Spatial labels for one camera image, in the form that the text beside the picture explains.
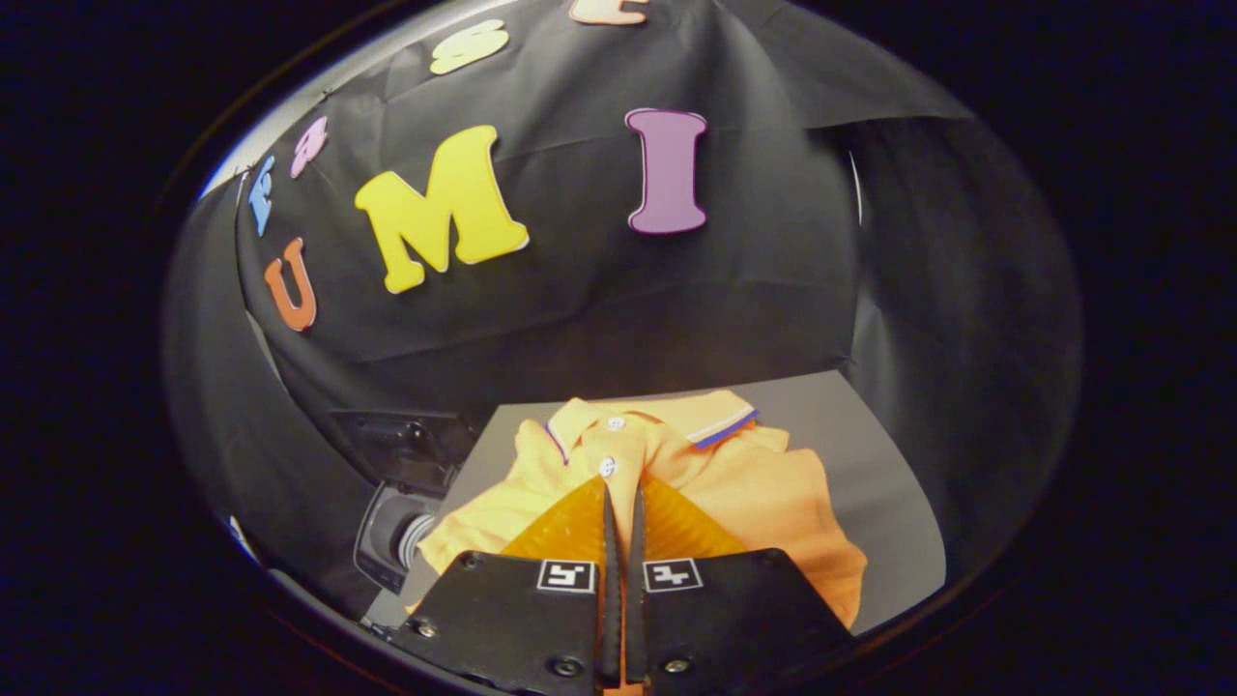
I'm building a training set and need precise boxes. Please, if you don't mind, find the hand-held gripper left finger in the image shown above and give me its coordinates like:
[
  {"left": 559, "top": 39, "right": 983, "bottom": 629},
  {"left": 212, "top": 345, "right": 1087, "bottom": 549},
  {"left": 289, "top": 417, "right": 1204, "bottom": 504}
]
[{"left": 391, "top": 476, "right": 624, "bottom": 692}]

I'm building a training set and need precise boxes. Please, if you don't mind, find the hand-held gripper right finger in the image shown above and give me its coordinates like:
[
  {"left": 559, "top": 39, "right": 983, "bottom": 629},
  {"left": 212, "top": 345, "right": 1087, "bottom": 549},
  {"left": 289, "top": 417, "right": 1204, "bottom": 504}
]
[{"left": 623, "top": 474, "right": 856, "bottom": 692}]

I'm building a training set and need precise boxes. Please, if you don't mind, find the orange polo shirt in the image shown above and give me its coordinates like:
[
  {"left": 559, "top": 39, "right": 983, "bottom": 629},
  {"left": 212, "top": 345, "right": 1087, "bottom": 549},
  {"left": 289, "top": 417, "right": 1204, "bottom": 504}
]
[{"left": 416, "top": 390, "right": 868, "bottom": 629}]

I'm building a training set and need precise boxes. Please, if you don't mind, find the washing machine lid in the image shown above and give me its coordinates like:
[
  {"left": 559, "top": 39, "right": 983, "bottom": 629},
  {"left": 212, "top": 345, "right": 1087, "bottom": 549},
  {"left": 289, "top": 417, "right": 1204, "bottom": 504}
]
[{"left": 331, "top": 409, "right": 479, "bottom": 494}]

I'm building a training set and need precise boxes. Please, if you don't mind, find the grey cabinet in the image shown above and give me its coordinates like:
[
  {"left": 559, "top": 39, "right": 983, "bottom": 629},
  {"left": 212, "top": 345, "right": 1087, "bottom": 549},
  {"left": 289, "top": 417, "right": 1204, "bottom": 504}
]
[{"left": 401, "top": 370, "right": 948, "bottom": 634}]

